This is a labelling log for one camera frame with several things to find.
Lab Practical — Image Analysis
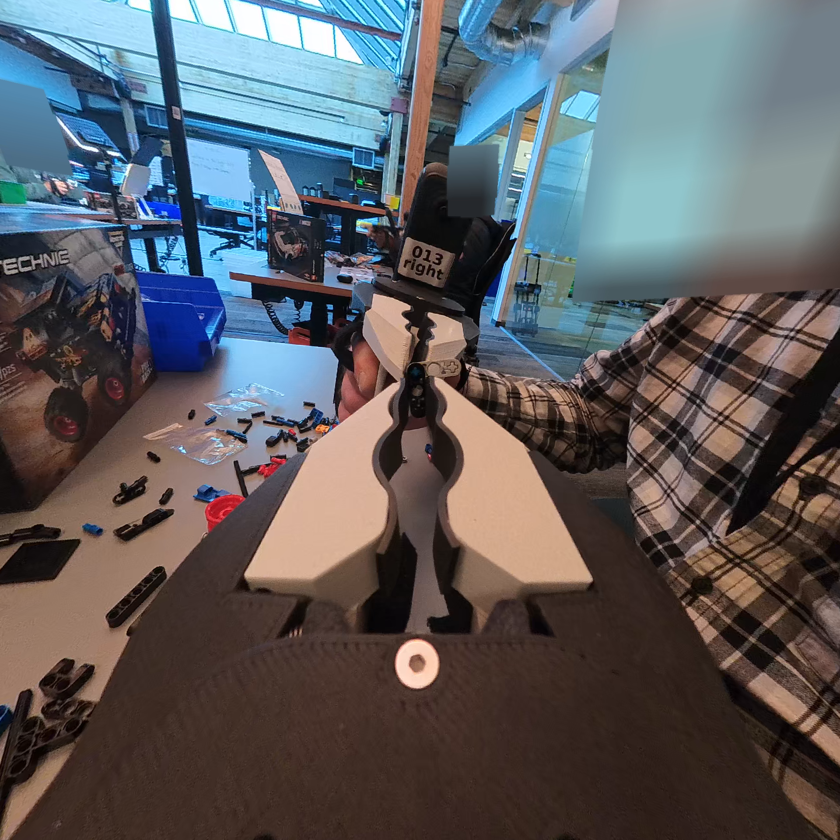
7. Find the wooden office desk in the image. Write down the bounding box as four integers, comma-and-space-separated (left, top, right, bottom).
229, 261, 378, 345

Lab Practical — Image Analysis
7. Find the grey desk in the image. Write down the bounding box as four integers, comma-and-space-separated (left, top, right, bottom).
0, 338, 463, 840

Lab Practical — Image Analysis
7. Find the blue plastic bin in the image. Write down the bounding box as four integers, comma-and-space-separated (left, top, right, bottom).
134, 270, 227, 373

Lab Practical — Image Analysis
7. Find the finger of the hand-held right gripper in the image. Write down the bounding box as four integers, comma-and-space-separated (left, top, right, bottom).
420, 311, 468, 365
363, 295, 421, 383

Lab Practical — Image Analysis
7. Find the black flat tile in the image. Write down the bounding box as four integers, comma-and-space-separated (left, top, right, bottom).
0, 538, 81, 585

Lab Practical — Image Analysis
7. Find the person's right forearm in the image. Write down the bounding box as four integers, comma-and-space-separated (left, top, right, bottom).
462, 295, 657, 475

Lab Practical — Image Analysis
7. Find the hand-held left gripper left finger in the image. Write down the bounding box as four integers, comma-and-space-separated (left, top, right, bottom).
244, 384, 404, 632

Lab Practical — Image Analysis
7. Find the flat clear plastic bag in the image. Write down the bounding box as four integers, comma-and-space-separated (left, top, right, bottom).
203, 384, 285, 418
143, 422, 249, 466

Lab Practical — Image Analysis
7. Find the red wheel hub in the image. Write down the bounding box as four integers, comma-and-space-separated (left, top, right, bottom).
204, 495, 245, 532

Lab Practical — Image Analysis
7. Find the black steel pillar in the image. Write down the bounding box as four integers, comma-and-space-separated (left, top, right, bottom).
151, 0, 204, 277

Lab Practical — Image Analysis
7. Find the heap of crossed black beams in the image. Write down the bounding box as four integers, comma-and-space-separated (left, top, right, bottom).
0, 658, 97, 811

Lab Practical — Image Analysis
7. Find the silver air duct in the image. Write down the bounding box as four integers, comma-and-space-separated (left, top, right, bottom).
459, 0, 578, 67

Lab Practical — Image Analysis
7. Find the black toy set box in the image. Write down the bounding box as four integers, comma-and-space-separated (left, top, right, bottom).
265, 208, 328, 277

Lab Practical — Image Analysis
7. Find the black long beam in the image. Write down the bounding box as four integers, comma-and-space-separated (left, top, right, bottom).
106, 565, 168, 630

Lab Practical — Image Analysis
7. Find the black neck strap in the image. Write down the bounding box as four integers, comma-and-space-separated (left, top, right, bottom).
725, 354, 840, 536

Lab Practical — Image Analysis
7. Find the person's plaid shirt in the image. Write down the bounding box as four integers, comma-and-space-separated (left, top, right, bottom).
623, 289, 840, 840

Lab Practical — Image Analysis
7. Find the pile of small toy pins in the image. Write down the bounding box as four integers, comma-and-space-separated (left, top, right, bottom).
189, 399, 342, 476

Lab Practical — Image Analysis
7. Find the person's right hand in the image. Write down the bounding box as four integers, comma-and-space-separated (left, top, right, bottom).
338, 341, 383, 422

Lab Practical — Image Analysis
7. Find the wooden post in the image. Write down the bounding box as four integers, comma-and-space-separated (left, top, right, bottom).
400, 0, 446, 217

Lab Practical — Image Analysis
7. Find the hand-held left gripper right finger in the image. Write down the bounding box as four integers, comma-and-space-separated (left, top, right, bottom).
427, 379, 595, 634

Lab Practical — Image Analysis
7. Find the black angled connector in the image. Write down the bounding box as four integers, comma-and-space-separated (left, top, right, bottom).
0, 524, 62, 549

